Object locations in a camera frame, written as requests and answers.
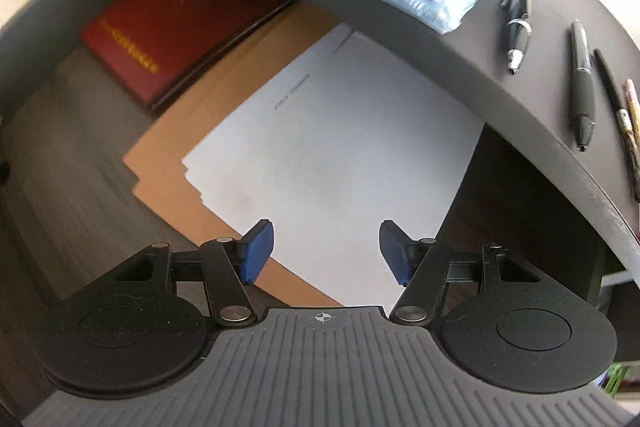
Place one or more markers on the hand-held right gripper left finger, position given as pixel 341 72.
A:
pixel 258 252

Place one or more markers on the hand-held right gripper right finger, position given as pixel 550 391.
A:
pixel 394 253

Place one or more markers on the white paper sheets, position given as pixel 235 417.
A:
pixel 340 142

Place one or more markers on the brown paper envelope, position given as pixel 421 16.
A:
pixel 165 147

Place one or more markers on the grey desk drawer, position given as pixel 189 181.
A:
pixel 60 147

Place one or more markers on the red hardcover book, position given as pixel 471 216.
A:
pixel 175 24

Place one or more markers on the dark grey desk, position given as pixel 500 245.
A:
pixel 540 107

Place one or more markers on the dark grey ballpoint pen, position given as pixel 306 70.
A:
pixel 582 87

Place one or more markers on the black silver ballpoint pen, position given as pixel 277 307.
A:
pixel 518 23

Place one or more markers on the thin black pen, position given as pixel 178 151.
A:
pixel 617 112

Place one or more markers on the pink patterned pen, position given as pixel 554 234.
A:
pixel 634 112

